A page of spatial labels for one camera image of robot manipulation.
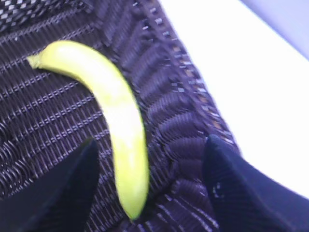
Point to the yellow banana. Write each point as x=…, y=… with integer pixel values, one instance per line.
x=121, y=111

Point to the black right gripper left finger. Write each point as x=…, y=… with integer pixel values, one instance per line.
x=59, y=201

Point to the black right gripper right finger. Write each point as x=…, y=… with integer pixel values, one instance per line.
x=246, y=200

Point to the black wicker basket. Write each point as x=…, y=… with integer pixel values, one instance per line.
x=45, y=116

